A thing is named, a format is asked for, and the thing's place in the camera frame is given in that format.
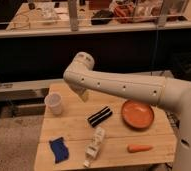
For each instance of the black bag on bench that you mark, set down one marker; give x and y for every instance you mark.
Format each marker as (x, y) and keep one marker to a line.
(102, 17)

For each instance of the orange red bag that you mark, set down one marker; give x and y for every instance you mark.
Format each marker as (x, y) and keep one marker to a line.
(124, 13)

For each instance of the white plastic bottle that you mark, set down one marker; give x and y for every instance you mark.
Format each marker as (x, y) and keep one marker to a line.
(94, 147)

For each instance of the orange bowl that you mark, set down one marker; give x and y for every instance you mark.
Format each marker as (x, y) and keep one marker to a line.
(137, 115)

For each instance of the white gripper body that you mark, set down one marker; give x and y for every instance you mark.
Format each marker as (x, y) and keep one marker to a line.
(84, 95)

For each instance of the grey metal post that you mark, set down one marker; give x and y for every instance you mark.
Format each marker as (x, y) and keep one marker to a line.
(72, 8)

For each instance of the orange carrot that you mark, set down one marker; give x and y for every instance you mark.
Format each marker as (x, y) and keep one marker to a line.
(132, 148)

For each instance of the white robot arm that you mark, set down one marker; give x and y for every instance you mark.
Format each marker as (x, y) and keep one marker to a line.
(167, 93)

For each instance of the blue cloth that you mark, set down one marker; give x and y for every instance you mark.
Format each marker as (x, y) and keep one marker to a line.
(59, 149)

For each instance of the black white striped object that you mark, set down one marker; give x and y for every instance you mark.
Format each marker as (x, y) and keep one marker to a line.
(100, 116)

